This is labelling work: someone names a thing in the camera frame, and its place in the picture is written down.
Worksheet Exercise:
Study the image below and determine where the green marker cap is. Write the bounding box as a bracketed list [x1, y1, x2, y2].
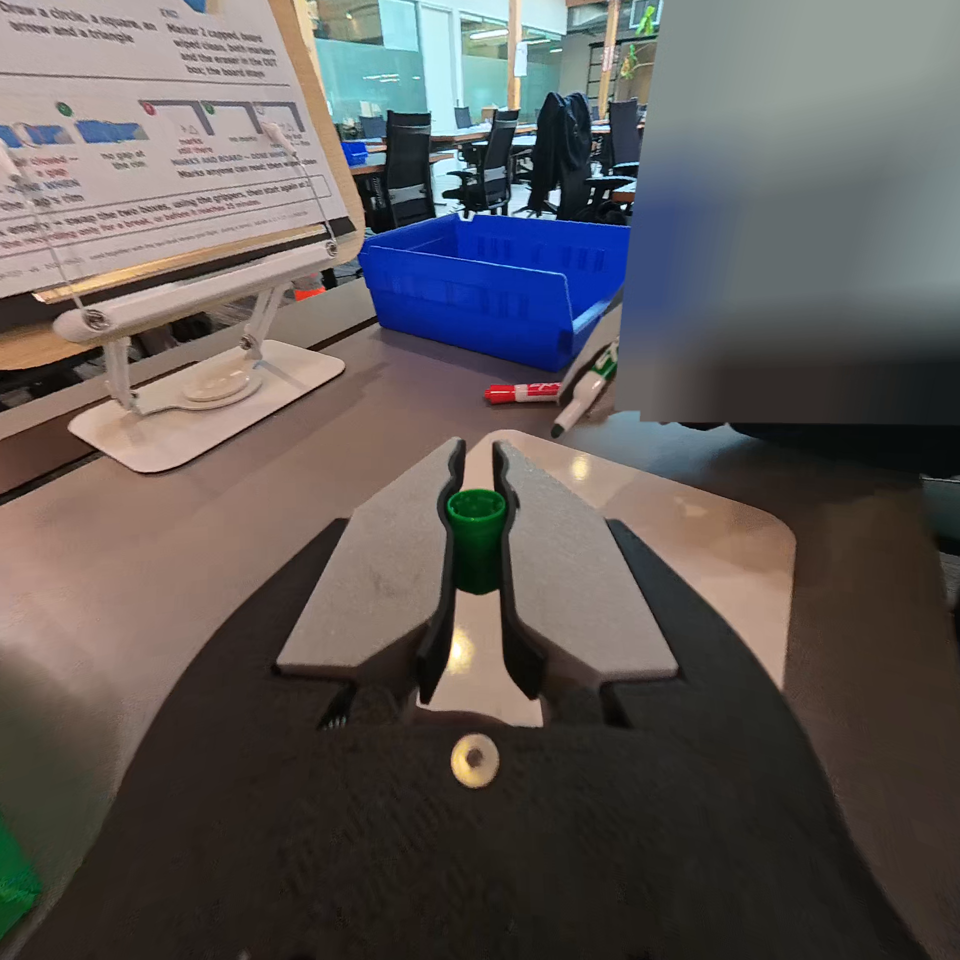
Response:
[446, 487, 509, 595]

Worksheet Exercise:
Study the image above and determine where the green potted plant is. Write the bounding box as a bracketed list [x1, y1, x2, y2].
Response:
[618, 3, 661, 80]

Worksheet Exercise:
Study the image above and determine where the red dry-erase marker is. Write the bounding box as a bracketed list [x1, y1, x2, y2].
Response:
[483, 381, 562, 406]

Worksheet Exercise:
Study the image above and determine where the green dry-erase marker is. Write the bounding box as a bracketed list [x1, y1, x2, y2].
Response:
[549, 337, 622, 440]

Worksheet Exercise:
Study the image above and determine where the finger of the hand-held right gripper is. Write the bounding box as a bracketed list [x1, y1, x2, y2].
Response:
[558, 287, 625, 408]

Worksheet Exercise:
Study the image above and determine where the printed instruction sheet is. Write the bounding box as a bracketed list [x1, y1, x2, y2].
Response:
[0, 0, 357, 301]

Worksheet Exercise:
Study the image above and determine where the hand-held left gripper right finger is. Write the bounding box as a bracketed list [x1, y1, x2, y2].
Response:
[491, 438, 681, 701]

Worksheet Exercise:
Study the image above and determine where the black office chair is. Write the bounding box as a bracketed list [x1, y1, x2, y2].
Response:
[448, 108, 520, 219]
[371, 111, 436, 234]
[600, 97, 643, 226]

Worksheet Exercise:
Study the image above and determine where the blue plastic bin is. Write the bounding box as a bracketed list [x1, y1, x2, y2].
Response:
[358, 212, 631, 374]

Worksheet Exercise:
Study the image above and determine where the wooden book stand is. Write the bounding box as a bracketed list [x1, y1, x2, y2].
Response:
[0, 0, 366, 475]

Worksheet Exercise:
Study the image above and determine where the black jacket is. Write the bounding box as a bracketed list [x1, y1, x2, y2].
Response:
[528, 91, 601, 222]

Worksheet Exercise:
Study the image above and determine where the white whiteboard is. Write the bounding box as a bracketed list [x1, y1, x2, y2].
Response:
[416, 429, 798, 729]

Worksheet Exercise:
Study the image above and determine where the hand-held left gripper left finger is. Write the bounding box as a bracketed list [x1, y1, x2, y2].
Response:
[274, 437, 468, 706]

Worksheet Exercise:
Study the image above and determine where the green plastic bin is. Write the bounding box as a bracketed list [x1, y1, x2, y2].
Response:
[0, 810, 45, 942]

